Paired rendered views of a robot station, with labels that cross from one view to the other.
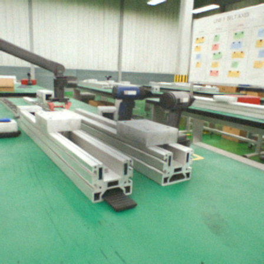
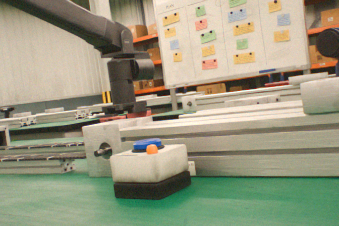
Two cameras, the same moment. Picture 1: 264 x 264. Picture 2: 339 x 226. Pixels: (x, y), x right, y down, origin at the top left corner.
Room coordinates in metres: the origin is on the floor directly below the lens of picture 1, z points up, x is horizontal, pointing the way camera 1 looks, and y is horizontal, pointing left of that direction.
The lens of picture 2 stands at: (0.46, 0.71, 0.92)
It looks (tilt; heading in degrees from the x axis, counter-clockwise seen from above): 3 degrees down; 338
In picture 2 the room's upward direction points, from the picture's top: 8 degrees counter-clockwise
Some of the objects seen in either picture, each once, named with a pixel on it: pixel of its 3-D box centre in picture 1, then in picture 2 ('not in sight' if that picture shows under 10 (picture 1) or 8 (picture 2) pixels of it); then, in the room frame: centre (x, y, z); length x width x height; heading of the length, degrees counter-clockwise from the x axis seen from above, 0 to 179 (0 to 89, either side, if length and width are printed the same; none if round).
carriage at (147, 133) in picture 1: (145, 135); not in sight; (0.75, -0.04, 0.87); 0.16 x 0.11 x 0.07; 33
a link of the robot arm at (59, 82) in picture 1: (59, 83); (121, 70); (1.46, 0.41, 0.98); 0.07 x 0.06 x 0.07; 118
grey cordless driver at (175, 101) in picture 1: (179, 121); not in sight; (0.92, -0.17, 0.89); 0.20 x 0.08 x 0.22; 138
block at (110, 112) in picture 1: (104, 116); (250, 117); (1.33, 0.14, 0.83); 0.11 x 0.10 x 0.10; 102
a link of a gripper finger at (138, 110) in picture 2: (63, 106); (133, 123); (1.47, 0.39, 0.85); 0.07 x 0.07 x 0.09; 33
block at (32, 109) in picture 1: (27, 116); (117, 147); (1.23, 0.51, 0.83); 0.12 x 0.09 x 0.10; 123
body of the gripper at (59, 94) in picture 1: (59, 93); (123, 96); (1.45, 0.41, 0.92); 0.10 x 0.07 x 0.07; 123
